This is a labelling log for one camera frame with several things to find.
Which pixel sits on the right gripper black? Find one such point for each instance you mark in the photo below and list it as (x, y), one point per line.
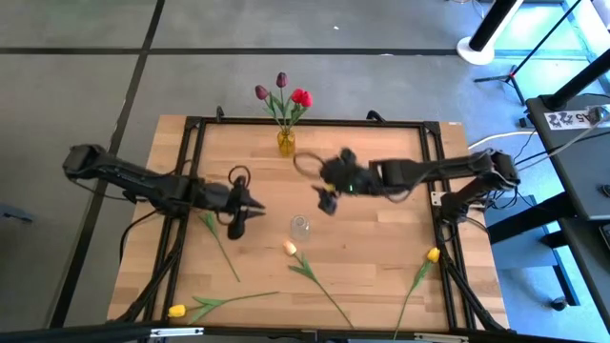
(350, 178)

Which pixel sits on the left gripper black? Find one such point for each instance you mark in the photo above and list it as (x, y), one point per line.
(214, 197)

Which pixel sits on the peach artificial tulip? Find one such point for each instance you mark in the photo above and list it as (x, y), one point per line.
(289, 248)
(209, 223)

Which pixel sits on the red artificial tulip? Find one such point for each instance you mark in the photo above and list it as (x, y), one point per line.
(307, 99)
(298, 95)

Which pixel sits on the yellow artificial tulip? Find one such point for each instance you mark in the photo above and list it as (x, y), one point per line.
(176, 311)
(433, 255)

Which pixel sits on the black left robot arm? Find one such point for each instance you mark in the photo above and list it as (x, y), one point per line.
(143, 183)

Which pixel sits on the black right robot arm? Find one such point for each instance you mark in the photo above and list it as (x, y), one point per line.
(429, 169)

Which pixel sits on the clear glass vase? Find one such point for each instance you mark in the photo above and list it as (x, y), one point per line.
(300, 228)

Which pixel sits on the yellow glass vase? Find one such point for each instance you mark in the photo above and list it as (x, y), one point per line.
(286, 144)

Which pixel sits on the silver corner plate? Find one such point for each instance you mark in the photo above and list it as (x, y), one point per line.
(437, 198)

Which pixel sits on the dark purple artificial tulip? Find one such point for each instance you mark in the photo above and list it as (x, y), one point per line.
(281, 79)
(261, 92)

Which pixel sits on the white round base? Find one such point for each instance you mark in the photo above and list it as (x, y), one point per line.
(469, 56)

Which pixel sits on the black horizontal beam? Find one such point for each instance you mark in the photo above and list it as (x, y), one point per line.
(71, 333)

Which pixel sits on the black tripod stand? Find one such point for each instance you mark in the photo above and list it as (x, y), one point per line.
(513, 74)

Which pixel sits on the dark grey floor object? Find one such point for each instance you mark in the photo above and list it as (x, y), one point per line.
(14, 214)

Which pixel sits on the white printed label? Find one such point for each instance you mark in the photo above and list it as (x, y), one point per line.
(572, 119)

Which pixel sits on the dark grey desk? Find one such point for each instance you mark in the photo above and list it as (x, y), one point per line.
(581, 157)

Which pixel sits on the black desk pole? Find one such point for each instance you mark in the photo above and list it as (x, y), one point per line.
(576, 81)

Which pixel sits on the black frame clamp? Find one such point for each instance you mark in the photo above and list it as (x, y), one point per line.
(219, 114)
(376, 115)

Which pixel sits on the silver metal bracket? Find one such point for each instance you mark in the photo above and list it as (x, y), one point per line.
(441, 337)
(176, 332)

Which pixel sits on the black desk leg frame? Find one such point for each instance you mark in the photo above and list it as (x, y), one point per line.
(562, 281)

